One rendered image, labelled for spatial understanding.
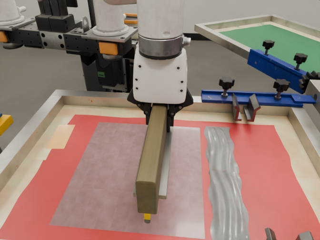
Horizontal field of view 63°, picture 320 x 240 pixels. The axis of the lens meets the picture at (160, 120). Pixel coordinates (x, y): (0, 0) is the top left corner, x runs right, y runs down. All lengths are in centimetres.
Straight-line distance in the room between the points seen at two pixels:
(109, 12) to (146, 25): 49
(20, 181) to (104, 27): 54
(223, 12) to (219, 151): 380
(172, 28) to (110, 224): 38
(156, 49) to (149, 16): 5
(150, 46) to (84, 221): 36
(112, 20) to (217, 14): 354
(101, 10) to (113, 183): 55
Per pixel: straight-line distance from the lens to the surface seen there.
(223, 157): 67
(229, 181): 62
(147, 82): 47
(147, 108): 52
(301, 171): 71
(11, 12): 119
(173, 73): 46
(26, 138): 74
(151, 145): 42
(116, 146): 70
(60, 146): 74
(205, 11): 436
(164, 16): 42
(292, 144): 78
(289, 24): 182
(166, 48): 43
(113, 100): 84
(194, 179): 62
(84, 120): 82
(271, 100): 86
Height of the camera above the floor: 141
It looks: 36 degrees down
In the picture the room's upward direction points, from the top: straight up
